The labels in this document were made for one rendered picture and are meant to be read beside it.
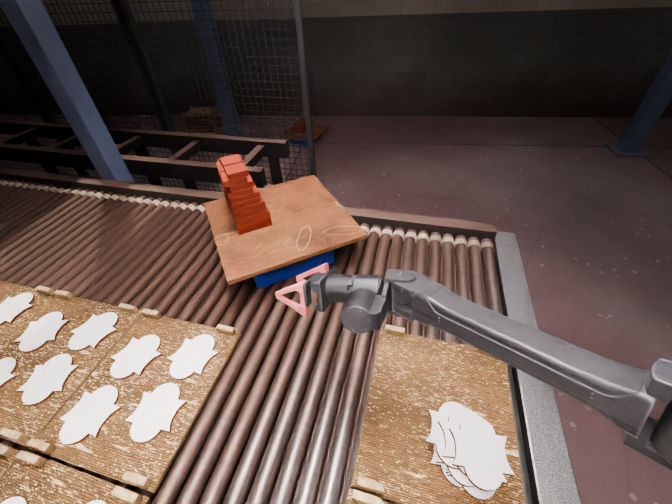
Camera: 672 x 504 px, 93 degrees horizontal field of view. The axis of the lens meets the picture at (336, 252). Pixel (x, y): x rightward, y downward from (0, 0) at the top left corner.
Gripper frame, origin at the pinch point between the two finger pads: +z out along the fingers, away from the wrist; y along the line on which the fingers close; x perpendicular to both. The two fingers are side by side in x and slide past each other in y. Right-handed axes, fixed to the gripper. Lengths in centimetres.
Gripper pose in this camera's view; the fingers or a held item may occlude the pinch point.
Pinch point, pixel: (290, 286)
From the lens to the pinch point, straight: 69.6
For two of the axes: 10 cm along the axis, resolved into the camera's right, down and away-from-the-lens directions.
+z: -9.4, 0.0, 3.3
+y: -3.2, 2.5, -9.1
